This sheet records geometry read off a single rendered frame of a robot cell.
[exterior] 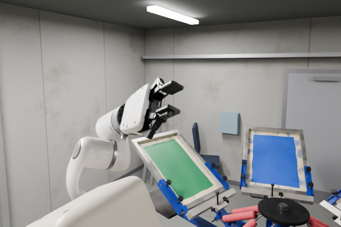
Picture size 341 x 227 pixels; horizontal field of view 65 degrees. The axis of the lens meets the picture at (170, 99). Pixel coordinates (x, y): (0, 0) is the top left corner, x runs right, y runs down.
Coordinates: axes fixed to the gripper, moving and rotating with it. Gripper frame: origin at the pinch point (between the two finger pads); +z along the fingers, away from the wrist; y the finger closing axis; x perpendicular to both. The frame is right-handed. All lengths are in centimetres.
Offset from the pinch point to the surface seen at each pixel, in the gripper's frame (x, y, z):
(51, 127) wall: 47, 92, -352
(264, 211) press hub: 132, 0, -70
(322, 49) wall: 327, 263, -96
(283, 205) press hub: 141, 5, -62
